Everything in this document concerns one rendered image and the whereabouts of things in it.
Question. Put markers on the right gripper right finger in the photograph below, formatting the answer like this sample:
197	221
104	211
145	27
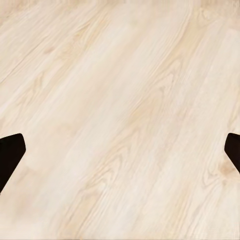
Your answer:
232	149

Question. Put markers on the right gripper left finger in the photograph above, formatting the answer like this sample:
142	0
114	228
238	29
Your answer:
12	149

